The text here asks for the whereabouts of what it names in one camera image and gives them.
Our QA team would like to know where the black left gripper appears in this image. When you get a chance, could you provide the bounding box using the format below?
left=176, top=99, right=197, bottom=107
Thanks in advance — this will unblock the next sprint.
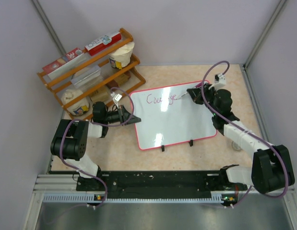
left=103, top=105, right=141, bottom=126

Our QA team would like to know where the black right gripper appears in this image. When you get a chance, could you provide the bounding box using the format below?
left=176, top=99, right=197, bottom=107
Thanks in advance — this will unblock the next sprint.
left=188, top=83, right=219, bottom=116

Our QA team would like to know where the magenta-capped whiteboard marker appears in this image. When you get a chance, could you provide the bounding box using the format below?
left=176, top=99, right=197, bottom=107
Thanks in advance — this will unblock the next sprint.
left=177, top=82, right=202, bottom=99

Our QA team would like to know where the pink-framed whiteboard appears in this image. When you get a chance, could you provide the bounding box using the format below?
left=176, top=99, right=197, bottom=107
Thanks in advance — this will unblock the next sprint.
left=130, top=81, right=217, bottom=150

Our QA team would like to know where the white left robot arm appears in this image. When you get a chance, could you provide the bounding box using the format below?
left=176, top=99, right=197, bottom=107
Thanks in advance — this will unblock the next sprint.
left=50, top=102, right=142, bottom=190

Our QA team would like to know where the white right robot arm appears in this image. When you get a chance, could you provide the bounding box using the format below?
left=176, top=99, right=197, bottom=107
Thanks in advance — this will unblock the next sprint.
left=187, top=83, right=295, bottom=194

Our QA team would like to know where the brown cardboard box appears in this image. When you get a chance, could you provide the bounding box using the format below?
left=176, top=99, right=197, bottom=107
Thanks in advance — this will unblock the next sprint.
left=89, top=86, right=109, bottom=103

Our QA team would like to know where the dark brown small box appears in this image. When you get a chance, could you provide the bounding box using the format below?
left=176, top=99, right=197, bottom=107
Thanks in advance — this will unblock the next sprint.
left=106, top=72, right=131, bottom=89

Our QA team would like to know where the white bag lower shelf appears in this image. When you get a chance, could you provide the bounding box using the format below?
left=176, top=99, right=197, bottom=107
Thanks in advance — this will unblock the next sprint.
left=60, top=89, right=90, bottom=117

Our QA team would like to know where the white bag shelf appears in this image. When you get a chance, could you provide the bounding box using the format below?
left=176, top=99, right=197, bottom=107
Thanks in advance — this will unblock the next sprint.
left=60, top=89, right=90, bottom=117
left=108, top=42, right=135, bottom=69

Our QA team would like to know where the orange wooden shelf rack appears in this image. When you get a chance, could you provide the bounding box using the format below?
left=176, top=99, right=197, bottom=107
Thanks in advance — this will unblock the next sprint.
left=37, top=28, right=146, bottom=119

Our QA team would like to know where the silver foil box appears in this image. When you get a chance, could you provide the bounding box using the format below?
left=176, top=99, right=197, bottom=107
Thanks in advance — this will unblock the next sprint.
left=71, top=65, right=101, bottom=89

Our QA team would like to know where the white bag upper shelf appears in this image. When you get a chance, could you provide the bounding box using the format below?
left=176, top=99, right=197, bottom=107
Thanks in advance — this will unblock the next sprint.
left=108, top=42, right=135, bottom=69

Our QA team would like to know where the red white foil box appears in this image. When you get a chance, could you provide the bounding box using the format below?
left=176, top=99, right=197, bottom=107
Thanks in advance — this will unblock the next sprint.
left=84, top=31, right=122, bottom=56

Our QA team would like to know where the red grey wrap box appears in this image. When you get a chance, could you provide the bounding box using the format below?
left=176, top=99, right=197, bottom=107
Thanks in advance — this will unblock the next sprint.
left=42, top=48, right=88, bottom=80

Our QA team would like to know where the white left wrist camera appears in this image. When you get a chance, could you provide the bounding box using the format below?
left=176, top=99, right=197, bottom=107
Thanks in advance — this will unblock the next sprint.
left=111, top=92, right=122, bottom=108

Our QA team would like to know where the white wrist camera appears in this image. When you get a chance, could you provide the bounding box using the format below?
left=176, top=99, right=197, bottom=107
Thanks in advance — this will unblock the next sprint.
left=209, top=73, right=226, bottom=91
left=111, top=92, right=122, bottom=108

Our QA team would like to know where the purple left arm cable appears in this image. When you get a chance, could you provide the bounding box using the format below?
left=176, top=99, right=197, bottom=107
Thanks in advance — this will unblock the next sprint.
left=59, top=87, right=135, bottom=208

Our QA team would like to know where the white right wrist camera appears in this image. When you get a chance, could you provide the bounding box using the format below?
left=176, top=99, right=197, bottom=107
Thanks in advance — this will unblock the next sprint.
left=209, top=73, right=226, bottom=91

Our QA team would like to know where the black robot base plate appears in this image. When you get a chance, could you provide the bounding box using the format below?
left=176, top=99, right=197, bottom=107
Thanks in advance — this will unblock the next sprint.
left=76, top=170, right=247, bottom=198

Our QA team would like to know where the grey slotted cable duct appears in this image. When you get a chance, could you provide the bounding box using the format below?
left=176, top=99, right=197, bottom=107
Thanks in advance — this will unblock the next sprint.
left=43, top=193, right=236, bottom=204

